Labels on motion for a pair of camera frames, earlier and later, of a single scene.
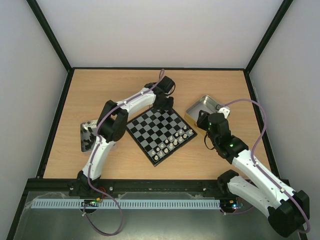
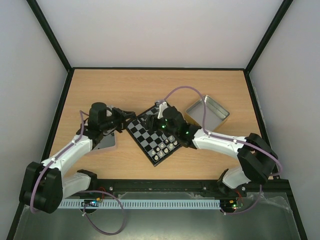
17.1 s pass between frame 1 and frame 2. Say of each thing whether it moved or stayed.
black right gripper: moved
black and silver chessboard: stayed
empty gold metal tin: stayed
